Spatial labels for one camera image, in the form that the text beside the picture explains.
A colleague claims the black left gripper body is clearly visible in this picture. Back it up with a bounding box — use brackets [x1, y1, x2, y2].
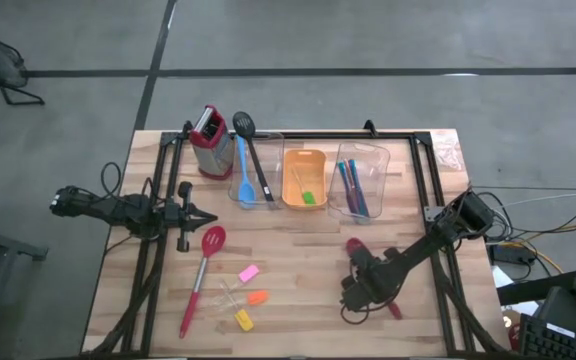
[175, 180, 194, 253]

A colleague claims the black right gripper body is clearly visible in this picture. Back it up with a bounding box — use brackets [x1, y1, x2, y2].
[340, 247, 404, 311]

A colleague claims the red slotted spoon steel handle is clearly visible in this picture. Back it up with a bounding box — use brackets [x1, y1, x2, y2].
[178, 224, 228, 340]

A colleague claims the red silicone slotted spoon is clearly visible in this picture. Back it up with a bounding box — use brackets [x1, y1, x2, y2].
[345, 237, 403, 321]

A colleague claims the blue silicone spoon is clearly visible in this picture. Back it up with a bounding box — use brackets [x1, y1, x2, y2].
[235, 134, 258, 210]

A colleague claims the pink spatula clear handle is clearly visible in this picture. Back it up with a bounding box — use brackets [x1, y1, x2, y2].
[217, 263, 261, 296]

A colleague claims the black slotted spoon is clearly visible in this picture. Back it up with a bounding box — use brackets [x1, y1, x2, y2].
[231, 110, 277, 204]

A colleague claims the green spatula clear handle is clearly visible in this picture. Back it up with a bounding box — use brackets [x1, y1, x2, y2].
[290, 167, 318, 206]

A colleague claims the yellow spatula clear handle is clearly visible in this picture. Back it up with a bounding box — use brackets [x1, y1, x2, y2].
[220, 282, 256, 333]

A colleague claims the iridescent cutlery piece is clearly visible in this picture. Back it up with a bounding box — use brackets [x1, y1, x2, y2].
[336, 160, 358, 216]

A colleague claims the steel box grater red trim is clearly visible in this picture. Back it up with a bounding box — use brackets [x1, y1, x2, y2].
[188, 104, 235, 181]

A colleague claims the clear plastic bin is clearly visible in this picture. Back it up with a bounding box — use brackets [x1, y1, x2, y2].
[327, 141, 392, 225]
[226, 130, 285, 210]

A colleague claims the orange plastic bin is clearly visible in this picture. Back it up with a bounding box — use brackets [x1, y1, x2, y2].
[281, 148, 329, 211]

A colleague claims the white paper sheet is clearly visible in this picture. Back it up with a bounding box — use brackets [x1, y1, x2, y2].
[491, 267, 519, 290]

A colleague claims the black power adapter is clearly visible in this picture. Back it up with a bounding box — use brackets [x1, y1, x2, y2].
[490, 243, 538, 267]

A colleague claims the clear plastic bag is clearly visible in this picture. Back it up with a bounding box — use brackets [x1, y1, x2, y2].
[430, 130, 468, 172]

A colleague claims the black operator desk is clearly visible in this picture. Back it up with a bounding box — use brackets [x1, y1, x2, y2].
[496, 272, 576, 360]

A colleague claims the black keyboard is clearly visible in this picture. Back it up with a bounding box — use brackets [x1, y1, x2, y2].
[517, 313, 576, 360]

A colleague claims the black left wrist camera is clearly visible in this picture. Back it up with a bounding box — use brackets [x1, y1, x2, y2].
[160, 202, 180, 230]

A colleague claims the black right camera cable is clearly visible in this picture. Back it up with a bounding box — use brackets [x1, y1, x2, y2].
[340, 297, 372, 326]

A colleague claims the black camera cable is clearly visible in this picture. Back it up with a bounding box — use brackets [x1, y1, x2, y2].
[99, 160, 123, 199]
[340, 297, 372, 326]

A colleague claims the black left camera cable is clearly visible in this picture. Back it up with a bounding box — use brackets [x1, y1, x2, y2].
[99, 160, 123, 199]

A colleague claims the black cable bundle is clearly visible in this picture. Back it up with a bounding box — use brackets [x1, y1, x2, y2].
[87, 234, 167, 357]
[432, 269, 512, 357]

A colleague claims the black floor cable tangle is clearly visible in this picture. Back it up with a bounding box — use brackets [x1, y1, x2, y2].
[472, 184, 576, 281]

